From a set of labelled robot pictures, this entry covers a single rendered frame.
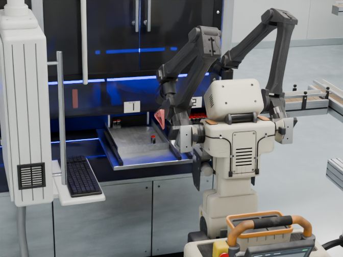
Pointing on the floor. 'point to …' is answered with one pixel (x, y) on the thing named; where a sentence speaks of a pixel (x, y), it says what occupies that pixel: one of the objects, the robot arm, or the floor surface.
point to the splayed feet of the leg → (333, 243)
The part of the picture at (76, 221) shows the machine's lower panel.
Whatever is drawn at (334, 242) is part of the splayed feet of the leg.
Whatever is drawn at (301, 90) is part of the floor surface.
